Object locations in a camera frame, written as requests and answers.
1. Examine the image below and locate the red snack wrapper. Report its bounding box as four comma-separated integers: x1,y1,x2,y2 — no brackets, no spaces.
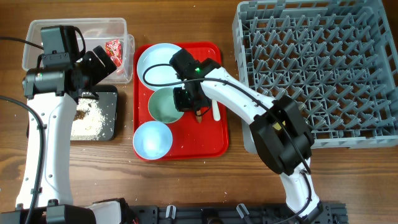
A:
104,39,123,67

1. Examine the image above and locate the green bowl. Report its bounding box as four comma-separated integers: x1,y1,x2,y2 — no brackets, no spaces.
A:
148,88,184,124

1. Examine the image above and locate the brown food scrap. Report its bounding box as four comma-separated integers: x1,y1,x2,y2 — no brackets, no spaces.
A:
74,110,88,121

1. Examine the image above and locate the light blue bowl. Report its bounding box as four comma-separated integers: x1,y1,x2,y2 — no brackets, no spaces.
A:
133,121,173,161

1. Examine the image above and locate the white rice pile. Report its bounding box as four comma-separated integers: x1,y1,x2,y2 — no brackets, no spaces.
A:
70,98,106,141

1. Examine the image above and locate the yellow plastic cup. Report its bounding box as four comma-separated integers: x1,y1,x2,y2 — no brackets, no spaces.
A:
272,121,285,131

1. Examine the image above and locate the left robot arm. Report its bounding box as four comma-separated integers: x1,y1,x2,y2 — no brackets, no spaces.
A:
1,25,136,223

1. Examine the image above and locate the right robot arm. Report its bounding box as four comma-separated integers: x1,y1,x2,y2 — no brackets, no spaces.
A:
169,49,322,223

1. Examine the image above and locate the grey dishwasher rack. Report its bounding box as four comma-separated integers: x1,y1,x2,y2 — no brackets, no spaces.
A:
232,0,397,149

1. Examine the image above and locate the orange carrot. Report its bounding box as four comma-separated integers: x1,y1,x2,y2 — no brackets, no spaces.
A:
195,108,202,123

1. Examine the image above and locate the white plastic spoon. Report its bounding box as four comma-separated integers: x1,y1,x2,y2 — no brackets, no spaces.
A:
211,100,221,121

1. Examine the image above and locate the black plastic tray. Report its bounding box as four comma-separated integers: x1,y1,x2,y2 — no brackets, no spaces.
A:
27,85,118,141

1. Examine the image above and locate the clear plastic bin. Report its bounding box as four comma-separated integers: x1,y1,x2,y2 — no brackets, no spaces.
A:
25,17,135,84

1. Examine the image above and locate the red serving tray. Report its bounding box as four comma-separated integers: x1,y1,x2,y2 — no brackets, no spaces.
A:
132,42,229,161

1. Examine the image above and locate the light blue plate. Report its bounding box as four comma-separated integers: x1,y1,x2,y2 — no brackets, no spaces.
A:
136,42,187,92

